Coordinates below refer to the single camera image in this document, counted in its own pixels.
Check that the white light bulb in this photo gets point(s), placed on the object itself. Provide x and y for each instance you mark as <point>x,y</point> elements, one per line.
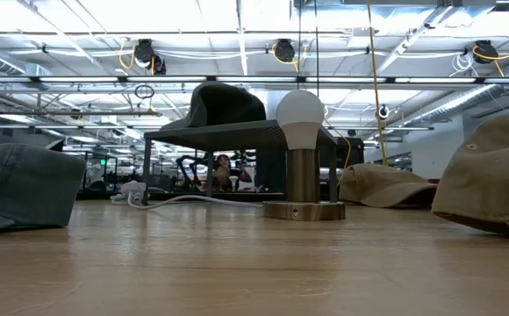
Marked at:
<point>300,116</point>

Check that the small black ceiling reel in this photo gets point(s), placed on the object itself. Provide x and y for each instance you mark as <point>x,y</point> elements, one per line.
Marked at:
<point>383,112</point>

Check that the black cabinet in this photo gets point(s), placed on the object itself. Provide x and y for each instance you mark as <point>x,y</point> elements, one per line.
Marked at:
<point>353,151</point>

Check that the white power adapter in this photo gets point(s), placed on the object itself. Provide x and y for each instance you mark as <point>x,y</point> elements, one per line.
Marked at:
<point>131,188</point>

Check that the silver ventilation duct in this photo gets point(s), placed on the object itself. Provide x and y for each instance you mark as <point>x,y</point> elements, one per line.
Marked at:
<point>456,103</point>

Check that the tan baseball cap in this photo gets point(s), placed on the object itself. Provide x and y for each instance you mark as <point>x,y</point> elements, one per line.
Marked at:
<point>491,175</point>
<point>382,184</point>

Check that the grey baseball cap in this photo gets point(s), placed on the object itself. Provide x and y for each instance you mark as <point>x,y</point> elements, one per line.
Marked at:
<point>224,107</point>
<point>26,184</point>

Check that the black aluminium table frame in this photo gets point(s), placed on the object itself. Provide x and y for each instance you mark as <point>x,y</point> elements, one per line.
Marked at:
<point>237,196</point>

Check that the black background robot arm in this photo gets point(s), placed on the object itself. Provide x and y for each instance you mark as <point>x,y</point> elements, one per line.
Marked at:
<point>188,169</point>

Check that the grey perforated metal shelf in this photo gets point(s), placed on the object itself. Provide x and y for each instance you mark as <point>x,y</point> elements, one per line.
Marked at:
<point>237,136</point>

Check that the person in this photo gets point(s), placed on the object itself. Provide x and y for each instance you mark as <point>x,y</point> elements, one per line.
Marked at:
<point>224,171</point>

